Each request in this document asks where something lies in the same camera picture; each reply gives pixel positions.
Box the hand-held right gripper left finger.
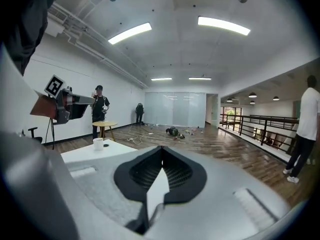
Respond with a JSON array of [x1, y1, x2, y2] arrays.
[[0, 130, 164, 240]]

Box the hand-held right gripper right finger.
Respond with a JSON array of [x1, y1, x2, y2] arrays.
[[146, 145, 293, 240]]

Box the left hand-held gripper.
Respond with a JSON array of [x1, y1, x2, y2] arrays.
[[29, 74, 96, 126]]

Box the round yellow table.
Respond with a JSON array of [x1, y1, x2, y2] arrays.
[[92, 120, 118, 142]]

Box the white table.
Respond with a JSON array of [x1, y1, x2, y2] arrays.
[[60, 138, 138, 164]]

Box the white cup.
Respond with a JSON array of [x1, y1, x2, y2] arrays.
[[92, 137, 104, 152]]

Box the white ceiling pipes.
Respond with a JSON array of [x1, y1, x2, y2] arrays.
[[48, 2, 150, 90]]

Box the black office chair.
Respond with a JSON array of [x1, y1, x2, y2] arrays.
[[21, 126, 43, 145]]

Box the black metal railing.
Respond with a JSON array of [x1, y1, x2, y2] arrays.
[[219, 113, 300, 158]]

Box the scattered colourful small items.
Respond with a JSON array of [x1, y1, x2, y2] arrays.
[[173, 126, 204, 140]]

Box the black bag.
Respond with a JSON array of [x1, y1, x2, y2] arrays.
[[165, 125, 181, 137]]

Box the white air conditioner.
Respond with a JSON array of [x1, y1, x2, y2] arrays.
[[45, 3, 69, 38]]

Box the frosted glass partition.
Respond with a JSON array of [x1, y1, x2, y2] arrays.
[[144, 91, 207, 128]]

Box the person's black clothing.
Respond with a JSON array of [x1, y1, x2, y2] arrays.
[[0, 0, 60, 77]]

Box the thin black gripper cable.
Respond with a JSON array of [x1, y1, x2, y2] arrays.
[[44, 117, 55, 150]]

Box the white extension cord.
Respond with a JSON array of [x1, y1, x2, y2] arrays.
[[126, 123, 137, 142], [131, 131, 155, 145]]

